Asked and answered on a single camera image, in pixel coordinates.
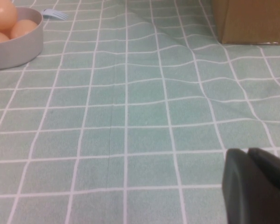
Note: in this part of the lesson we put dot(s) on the grey-blue round bowl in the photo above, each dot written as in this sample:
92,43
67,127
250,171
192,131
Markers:
16,51

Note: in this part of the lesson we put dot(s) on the brown cardboard box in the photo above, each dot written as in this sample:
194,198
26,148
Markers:
252,21

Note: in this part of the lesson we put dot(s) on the blue plastic fork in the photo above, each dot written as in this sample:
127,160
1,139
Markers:
57,15

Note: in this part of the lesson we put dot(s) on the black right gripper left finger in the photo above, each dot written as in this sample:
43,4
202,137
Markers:
247,193

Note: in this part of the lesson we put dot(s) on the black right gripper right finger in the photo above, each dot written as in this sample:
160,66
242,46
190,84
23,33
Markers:
273,168

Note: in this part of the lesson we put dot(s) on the green checked tablecloth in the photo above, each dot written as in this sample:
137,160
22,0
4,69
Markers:
130,116

